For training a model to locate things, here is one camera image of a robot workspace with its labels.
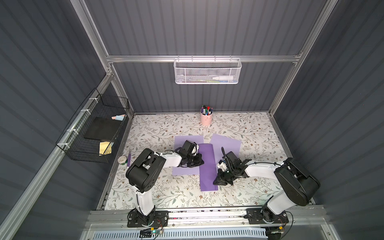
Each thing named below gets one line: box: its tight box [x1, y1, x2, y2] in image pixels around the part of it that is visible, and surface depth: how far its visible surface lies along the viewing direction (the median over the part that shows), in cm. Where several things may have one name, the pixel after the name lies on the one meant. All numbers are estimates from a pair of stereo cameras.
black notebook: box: [83, 116, 123, 141], surface depth 77 cm
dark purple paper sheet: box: [198, 143, 219, 192], surface depth 93 cm
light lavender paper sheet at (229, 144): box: [209, 133, 242, 164], surface depth 105 cm
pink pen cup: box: [200, 105, 214, 126], surface depth 107 cm
